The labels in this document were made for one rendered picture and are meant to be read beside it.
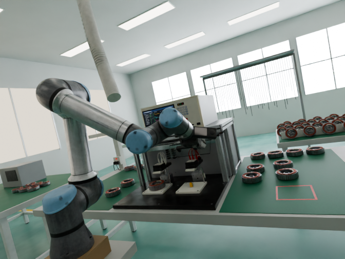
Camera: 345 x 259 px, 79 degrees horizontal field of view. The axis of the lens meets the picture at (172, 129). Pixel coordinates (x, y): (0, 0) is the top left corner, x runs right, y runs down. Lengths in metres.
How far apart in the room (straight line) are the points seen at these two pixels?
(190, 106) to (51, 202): 0.90
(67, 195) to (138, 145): 0.34
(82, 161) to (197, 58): 7.34
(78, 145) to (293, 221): 0.90
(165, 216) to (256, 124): 6.67
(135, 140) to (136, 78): 8.56
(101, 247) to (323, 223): 0.83
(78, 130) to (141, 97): 8.16
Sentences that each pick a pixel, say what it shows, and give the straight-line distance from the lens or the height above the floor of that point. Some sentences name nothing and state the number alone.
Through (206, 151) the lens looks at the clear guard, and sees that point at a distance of 1.06.
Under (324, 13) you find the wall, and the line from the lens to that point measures 7.93.
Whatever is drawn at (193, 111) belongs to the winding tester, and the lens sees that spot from 1.34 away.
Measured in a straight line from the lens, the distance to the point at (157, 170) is 1.44.
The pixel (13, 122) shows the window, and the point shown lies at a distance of 5.93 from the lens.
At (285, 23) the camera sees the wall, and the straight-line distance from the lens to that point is 7.81.
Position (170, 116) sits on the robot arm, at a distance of 0.74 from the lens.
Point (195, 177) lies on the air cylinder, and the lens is 1.43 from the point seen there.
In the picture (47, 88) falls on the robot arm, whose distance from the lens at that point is 0.83.
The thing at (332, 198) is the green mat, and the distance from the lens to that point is 1.14.
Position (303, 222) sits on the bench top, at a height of 0.73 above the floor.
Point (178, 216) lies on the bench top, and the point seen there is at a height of 0.73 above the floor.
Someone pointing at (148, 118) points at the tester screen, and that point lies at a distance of 1.50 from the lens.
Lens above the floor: 1.23
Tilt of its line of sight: 4 degrees down
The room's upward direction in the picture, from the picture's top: 12 degrees counter-clockwise
